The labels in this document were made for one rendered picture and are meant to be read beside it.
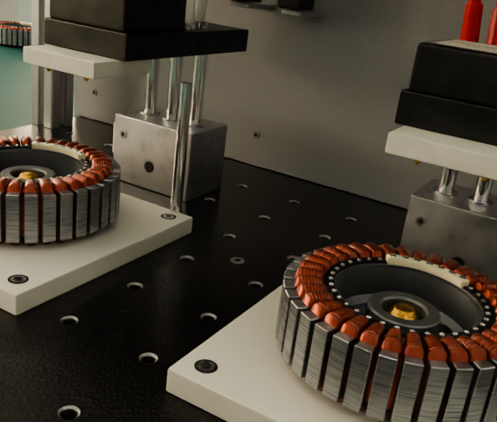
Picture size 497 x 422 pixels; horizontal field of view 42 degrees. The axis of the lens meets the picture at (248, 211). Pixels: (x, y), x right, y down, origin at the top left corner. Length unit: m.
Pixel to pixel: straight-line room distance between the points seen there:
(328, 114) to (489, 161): 0.29
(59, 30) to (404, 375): 0.31
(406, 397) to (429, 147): 0.11
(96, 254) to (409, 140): 0.18
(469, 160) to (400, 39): 0.26
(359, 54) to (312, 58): 0.04
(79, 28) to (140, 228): 0.13
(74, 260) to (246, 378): 0.13
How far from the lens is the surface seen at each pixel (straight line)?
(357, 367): 0.26
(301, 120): 0.58
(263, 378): 0.28
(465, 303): 0.32
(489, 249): 0.41
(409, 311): 0.30
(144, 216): 0.43
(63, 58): 0.42
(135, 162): 0.52
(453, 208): 0.41
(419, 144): 0.31
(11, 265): 0.37
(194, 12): 0.48
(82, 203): 0.38
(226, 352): 0.30
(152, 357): 0.31
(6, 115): 0.81
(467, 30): 0.40
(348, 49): 0.56
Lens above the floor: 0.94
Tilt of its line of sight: 21 degrees down
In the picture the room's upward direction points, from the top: 7 degrees clockwise
